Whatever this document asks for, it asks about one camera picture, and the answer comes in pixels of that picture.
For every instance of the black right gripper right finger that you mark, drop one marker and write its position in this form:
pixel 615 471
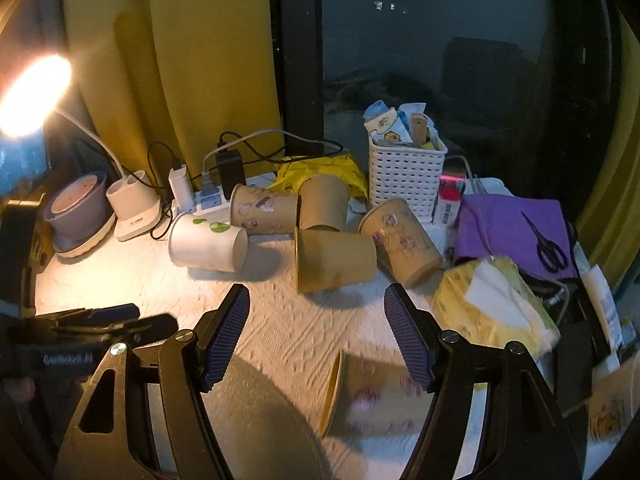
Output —
pixel 524 435

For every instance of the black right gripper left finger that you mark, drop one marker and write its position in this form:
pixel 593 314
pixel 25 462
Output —
pixel 111 436

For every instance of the brown paper cup near gripper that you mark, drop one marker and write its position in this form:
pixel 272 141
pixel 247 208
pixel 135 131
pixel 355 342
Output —
pixel 371 399

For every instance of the white paper cup green print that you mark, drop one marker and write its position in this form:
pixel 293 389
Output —
pixel 198 243

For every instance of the brown printed cup lying right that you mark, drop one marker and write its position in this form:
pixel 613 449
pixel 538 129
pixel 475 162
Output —
pixel 404 249

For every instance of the brown printed cup lying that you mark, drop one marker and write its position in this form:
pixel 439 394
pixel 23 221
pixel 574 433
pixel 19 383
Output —
pixel 404 249
pixel 263 212

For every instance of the brown printed cup lying left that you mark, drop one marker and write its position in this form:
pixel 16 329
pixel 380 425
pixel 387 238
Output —
pixel 263 212

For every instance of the plain brown cup lying centre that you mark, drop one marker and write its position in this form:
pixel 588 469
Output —
pixel 331 259

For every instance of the plain brown cup upright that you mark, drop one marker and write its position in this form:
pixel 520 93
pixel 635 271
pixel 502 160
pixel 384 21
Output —
pixel 323 203

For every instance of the yellow tissue pack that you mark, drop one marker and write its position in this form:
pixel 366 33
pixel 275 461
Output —
pixel 488 303

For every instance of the black scissors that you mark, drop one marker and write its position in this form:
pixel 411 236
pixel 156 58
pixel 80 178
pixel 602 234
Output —
pixel 550 254

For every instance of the purple cloth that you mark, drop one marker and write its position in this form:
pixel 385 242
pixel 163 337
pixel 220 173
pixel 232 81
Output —
pixel 492 225

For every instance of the purple bowl on saucer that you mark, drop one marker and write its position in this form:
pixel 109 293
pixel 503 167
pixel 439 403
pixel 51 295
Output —
pixel 80 215

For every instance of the white power strip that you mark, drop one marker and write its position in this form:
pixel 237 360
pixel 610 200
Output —
pixel 213 207

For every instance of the white charger plug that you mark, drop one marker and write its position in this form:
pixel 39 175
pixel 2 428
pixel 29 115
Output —
pixel 181 188

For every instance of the pink white small box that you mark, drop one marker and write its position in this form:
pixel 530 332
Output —
pixel 448 201

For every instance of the black power adapter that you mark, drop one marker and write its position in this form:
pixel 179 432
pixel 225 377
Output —
pixel 230 169

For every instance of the yellow plastic bag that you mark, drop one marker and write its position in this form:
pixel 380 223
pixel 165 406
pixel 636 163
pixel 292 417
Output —
pixel 294 172

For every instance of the white plastic lattice basket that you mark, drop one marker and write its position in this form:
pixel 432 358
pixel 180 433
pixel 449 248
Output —
pixel 412 174

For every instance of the white desk lamp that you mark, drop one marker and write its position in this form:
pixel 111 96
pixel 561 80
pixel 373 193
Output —
pixel 33 97

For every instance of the yellow curtain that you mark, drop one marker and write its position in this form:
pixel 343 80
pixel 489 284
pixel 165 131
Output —
pixel 180 72

